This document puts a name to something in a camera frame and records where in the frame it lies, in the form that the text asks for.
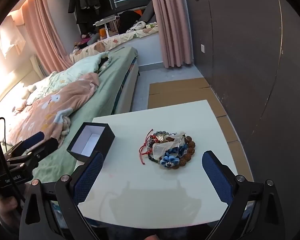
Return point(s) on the orange box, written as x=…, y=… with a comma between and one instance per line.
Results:
x=103, y=33

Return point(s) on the black bag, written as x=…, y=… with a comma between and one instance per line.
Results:
x=128, y=21

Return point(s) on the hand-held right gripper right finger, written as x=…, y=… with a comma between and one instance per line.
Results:
x=217, y=177

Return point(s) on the pale green quilt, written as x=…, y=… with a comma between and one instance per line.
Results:
x=82, y=67

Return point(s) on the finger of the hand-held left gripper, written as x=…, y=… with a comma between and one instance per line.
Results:
x=48, y=145
x=33, y=139

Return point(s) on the dark grey wardrobe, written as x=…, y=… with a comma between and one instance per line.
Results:
x=240, y=55

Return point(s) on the white hanging cloth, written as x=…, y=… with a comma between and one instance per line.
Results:
x=11, y=38

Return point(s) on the pink floral blanket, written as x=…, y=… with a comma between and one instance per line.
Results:
x=65, y=100

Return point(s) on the person's left hand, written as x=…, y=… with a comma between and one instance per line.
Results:
x=6, y=208

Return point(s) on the white wall switch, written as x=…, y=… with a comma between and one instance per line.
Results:
x=202, y=48

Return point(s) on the black jewelry box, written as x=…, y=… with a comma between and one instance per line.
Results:
x=107, y=140

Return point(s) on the pile of plush toys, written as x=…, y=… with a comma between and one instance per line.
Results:
x=86, y=40

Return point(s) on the blue fabric flower hair clip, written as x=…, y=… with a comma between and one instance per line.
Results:
x=168, y=160

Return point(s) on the pink curtain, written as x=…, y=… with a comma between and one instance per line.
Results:
x=170, y=30
x=45, y=30

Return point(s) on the flattened cardboard sheet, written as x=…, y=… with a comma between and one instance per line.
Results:
x=180, y=90

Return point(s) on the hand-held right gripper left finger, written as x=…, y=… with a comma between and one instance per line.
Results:
x=86, y=177

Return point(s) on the cream floral bedding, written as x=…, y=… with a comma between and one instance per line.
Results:
x=120, y=38

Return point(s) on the sheer white organza pouch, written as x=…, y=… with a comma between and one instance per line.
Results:
x=162, y=148

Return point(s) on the hanging dark clothes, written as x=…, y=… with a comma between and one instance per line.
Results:
x=83, y=0

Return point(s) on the grey pillow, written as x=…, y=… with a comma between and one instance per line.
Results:
x=148, y=12

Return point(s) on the bed with green sheet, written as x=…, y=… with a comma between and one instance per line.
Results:
x=110, y=80

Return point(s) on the cream plush toy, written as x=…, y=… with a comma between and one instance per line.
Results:
x=30, y=91

